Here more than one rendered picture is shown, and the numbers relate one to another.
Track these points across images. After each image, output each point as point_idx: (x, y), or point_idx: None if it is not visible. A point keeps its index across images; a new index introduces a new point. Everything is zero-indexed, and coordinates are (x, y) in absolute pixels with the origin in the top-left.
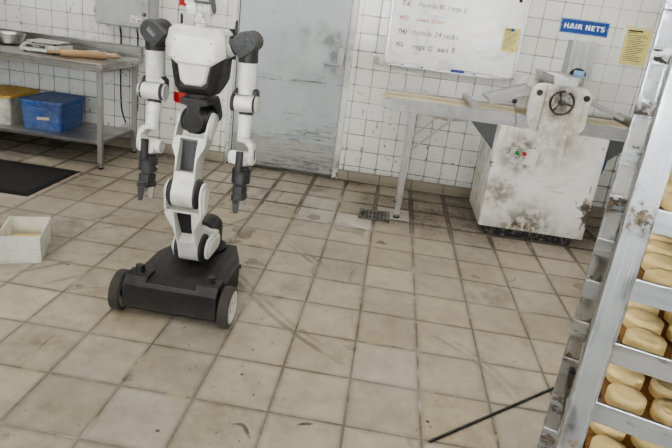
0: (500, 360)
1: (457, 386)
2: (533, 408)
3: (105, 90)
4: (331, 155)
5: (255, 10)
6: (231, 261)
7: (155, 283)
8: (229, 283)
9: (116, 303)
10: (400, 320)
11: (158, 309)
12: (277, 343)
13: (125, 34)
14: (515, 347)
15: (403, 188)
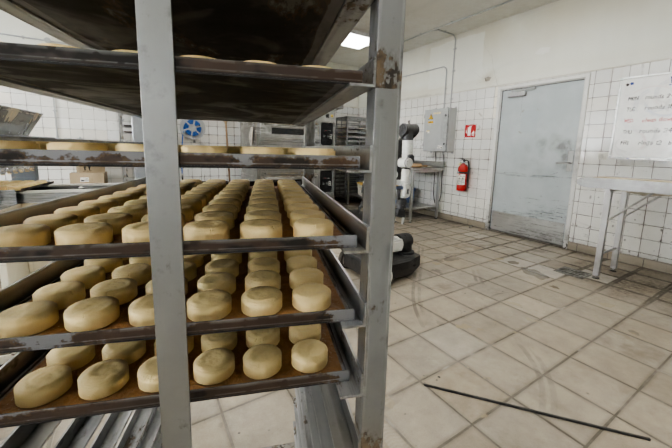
0: (570, 385)
1: (495, 375)
2: (557, 426)
3: (427, 185)
4: (563, 230)
5: (508, 133)
6: (406, 259)
7: (355, 255)
8: (394, 267)
9: (340, 262)
10: (502, 326)
11: (354, 269)
12: (398, 304)
13: (438, 156)
14: (606, 386)
15: (601, 253)
